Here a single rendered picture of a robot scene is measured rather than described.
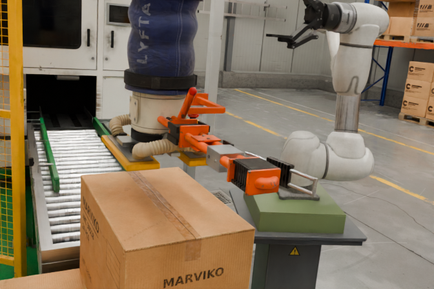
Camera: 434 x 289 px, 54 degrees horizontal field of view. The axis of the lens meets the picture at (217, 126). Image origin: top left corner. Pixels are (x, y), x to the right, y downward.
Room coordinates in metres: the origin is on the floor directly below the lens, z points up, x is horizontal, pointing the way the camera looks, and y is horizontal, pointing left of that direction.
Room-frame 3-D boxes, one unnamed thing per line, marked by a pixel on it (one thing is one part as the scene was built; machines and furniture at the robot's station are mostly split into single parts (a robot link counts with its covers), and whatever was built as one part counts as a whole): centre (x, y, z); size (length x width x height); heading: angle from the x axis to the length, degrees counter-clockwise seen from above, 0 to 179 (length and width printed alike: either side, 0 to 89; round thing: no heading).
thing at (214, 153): (0.95, -0.02, 1.23); 0.07 x 0.07 x 0.04; 28
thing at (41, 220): (2.62, 1.14, 0.50); 2.31 x 0.05 x 0.19; 26
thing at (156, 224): (1.36, 0.18, 0.74); 0.60 x 0.40 x 0.40; 29
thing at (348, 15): (1.34, -0.34, 1.58); 0.09 x 0.06 x 0.09; 28
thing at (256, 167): (0.83, -0.08, 1.23); 0.08 x 0.07 x 0.05; 28
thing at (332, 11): (1.30, -0.27, 1.58); 0.09 x 0.07 x 0.08; 118
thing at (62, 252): (1.70, 0.35, 0.58); 0.70 x 0.03 x 0.06; 116
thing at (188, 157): (1.41, 0.11, 1.13); 0.34 x 0.10 x 0.05; 28
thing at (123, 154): (1.32, 0.28, 1.13); 0.34 x 0.10 x 0.05; 28
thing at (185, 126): (1.14, 0.08, 1.24); 0.10 x 0.08 x 0.06; 118
